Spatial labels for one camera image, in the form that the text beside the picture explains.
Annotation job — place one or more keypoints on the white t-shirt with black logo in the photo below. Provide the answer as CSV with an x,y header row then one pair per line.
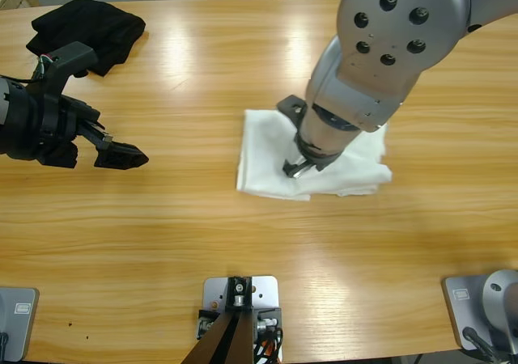
x,y
263,157

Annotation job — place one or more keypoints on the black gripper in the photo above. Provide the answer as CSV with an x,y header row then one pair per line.
x,y
319,161
40,129

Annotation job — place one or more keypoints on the black garment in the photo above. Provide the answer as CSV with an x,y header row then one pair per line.
x,y
101,28

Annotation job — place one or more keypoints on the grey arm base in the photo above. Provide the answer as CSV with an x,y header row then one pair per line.
x,y
485,307
20,327

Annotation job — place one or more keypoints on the dark camera post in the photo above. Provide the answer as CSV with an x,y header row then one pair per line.
x,y
226,339

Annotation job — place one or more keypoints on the white mount block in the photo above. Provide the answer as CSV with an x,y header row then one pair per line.
x,y
267,291

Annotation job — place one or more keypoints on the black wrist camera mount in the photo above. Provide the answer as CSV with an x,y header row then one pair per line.
x,y
69,60
291,107

